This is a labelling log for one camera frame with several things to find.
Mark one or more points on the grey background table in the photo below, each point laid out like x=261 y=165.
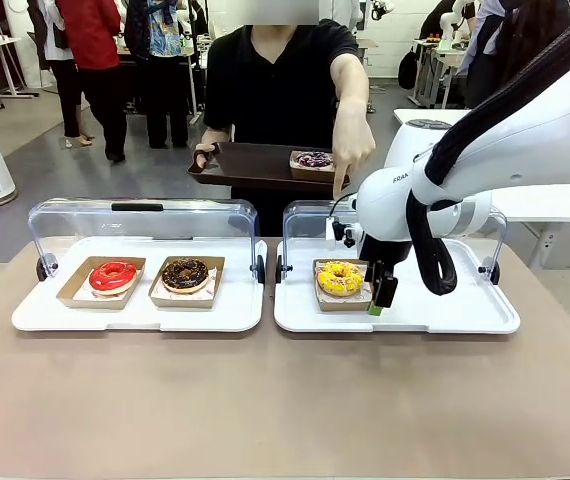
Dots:
x=440 y=55

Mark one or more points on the dark brown serving tray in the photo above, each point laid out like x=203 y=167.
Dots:
x=255 y=167

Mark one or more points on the purple drizzled donut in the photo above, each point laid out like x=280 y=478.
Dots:
x=312 y=159

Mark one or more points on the person white shirt black vest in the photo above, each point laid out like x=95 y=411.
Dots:
x=67 y=100

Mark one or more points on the person right hand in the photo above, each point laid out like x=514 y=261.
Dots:
x=202 y=156

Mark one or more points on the brown cardboard donut tray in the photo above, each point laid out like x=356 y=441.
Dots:
x=340 y=306
x=310 y=173
x=72 y=295
x=185 y=301

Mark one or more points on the clear hinged display lid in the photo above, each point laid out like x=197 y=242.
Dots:
x=90 y=220
x=305 y=222

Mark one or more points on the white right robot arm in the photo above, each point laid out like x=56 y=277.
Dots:
x=515 y=145

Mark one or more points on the person left hand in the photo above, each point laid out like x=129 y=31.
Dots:
x=352 y=135

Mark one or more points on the person left forearm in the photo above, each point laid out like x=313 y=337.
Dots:
x=350 y=75

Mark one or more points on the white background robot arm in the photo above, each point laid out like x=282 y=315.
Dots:
x=450 y=25

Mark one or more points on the white printed paper liner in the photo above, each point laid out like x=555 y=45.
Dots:
x=87 y=295
x=212 y=280
x=360 y=299

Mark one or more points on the chocolate glazed donut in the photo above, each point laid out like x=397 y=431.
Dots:
x=172 y=277

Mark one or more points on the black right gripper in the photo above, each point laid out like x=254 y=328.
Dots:
x=385 y=250

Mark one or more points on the person red jacket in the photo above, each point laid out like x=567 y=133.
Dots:
x=95 y=60

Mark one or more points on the person black clothes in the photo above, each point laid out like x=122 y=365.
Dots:
x=437 y=17

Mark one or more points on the person dark coat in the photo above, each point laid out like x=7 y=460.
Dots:
x=510 y=50

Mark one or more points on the white display tray base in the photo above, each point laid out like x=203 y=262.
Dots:
x=440 y=315
x=140 y=320

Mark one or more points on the person floral shirt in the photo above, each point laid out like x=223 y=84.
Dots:
x=165 y=75

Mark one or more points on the person torso black shirt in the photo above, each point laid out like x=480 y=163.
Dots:
x=275 y=90

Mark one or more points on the person right forearm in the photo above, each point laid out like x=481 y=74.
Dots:
x=215 y=136

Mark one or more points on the yellow sprinkled donut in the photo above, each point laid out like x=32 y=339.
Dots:
x=327 y=282

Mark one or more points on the red glazed donut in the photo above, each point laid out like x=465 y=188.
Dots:
x=102 y=280

